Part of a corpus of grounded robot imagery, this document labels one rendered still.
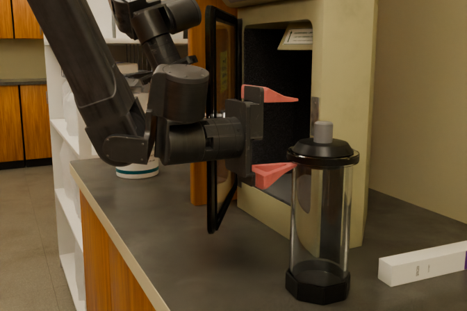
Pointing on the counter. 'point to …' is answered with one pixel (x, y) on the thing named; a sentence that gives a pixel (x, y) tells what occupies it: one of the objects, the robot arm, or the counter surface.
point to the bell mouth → (297, 37)
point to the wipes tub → (135, 171)
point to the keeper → (314, 113)
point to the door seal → (216, 109)
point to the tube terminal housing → (330, 75)
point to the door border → (212, 106)
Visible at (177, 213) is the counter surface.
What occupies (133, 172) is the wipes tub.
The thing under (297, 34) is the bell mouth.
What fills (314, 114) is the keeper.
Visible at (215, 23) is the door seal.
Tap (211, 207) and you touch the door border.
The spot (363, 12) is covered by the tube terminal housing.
